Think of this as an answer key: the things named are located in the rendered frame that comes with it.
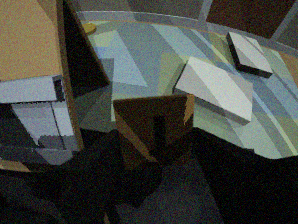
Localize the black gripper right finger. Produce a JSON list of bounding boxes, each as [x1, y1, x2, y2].
[[192, 127, 298, 224]]

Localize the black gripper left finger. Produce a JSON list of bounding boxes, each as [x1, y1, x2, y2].
[[0, 129, 118, 224]]

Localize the yellow round disc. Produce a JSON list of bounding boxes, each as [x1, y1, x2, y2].
[[82, 23, 97, 35]]

